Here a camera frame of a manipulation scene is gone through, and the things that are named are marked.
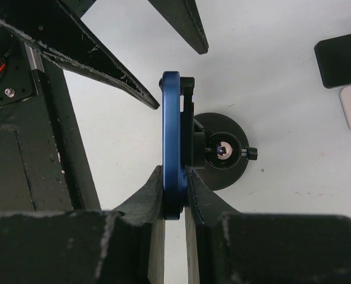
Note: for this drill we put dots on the black folding phone stand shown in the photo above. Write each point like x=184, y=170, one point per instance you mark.
x=333, y=51

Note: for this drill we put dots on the black round-base phone stand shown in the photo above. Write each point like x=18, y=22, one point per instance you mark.
x=211, y=143

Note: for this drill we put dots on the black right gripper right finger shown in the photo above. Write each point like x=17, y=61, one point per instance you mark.
x=227, y=246

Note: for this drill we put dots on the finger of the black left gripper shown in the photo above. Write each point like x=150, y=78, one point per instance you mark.
x=52, y=29
x=184, y=18

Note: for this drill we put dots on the blue phone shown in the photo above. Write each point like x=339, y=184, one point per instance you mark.
x=173, y=172

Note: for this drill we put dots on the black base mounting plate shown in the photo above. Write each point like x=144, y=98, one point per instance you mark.
x=43, y=164

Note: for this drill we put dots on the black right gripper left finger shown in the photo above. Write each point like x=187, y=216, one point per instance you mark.
x=123, y=245

